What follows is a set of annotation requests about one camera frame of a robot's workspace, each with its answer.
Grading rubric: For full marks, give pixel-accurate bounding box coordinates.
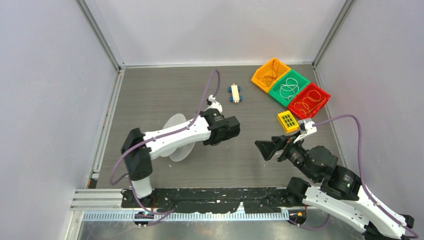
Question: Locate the red plastic bin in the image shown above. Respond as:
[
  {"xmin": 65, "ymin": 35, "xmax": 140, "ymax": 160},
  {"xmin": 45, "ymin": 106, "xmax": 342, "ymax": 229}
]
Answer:
[{"xmin": 287, "ymin": 83, "xmax": 331, "ymax": 119}]

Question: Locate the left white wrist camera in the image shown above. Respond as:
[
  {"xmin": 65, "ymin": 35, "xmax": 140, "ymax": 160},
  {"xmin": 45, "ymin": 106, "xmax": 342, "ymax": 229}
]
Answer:
[{"xmin": 205, "ymin": 94, "xmax": 223, "ymax": 114}]

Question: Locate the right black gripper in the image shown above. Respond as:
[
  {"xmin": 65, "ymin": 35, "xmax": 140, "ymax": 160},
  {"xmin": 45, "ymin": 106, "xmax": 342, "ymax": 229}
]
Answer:
[{"xmin": 253, "ymin": 129, "xmax": 317, "ymax": 181}]

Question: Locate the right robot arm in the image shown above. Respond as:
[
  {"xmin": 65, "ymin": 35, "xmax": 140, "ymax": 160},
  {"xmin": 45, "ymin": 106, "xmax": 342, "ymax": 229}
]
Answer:
[{"xmin": 254, "ymin": 135, "xmax": 415, "ymax": 240}]

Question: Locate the yellow grid block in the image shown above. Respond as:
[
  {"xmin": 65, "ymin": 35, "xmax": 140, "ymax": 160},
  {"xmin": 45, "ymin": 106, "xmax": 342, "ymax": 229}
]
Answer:
[{"xmin": 276, "ymin": 110, "xmax": 299, "ymax": 134}]

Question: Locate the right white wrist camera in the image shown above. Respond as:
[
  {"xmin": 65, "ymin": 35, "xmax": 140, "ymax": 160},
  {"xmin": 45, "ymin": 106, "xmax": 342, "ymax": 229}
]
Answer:
[{"xmin": 294, "ymin": 118, "xmax": 318, "ymax": 143}]

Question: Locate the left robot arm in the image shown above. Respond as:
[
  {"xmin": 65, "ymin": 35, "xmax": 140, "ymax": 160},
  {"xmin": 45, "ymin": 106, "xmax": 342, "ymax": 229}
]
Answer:
[{"xmin": 121, "ymin": 108, "xmax": 241, "ymax": 207}]

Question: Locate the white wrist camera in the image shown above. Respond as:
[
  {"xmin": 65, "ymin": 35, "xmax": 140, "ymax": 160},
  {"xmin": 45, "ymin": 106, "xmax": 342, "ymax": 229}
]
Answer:
[
  {"xmin": 294, "ymin": 118, "xmax": 318, "ymax": 143},
  {"xmin": 205, "ymin": 94, "xmax": 223, "ymax": 114}
]

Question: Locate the slotted cable duct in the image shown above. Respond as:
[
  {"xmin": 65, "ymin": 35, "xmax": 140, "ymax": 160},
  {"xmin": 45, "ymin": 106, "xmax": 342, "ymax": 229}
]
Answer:
[{"xmin": 82, "ymin": 210, "xmax": 289, "ymax": 222}]

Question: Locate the orange cable in orange bin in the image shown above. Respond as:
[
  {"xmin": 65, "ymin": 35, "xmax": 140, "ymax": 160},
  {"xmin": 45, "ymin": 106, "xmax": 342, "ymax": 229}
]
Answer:
[{"xmin": 257, "ymin": 59, "xmax": 281, "ymax": 88}]

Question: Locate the beige blue connector block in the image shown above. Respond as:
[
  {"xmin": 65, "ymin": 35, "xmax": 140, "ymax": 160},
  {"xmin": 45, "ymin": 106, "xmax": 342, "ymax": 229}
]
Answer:
[{"xmin": 228, "ymin": 83, "xmax": 243, "ymax": 104}]

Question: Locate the clear plastic cable spool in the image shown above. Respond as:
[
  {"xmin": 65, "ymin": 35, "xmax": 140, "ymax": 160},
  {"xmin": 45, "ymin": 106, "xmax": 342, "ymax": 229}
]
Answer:
[{"xmin": 160, "ymin": 113, "xmax": 196, "ymax": 162}]

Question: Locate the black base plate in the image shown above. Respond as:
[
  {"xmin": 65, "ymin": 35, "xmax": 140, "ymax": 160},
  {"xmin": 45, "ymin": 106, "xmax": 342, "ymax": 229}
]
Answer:
[{"xmin": 120, "ymin": 187, "xmax": 307, "ymax": 214}]

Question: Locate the orange plastic bin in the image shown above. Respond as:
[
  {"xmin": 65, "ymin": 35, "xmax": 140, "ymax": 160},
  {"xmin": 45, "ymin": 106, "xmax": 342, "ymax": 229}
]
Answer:
[{"xmin": 251, "ymin": 57, "xmax": 291, "ymax": 93}]

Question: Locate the green plastic bin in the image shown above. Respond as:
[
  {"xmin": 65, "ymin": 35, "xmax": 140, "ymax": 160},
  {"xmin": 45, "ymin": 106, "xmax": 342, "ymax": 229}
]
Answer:
[{"xmin": 268, "ymin": 69, "xmax": 311, "ymax": 107}]

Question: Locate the aluminium rail frame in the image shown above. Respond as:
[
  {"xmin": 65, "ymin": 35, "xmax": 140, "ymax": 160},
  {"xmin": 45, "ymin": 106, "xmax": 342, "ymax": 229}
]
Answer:
[{"xmin": 70, "ymin": 189, "xmax": 123, "ymax": 211}]

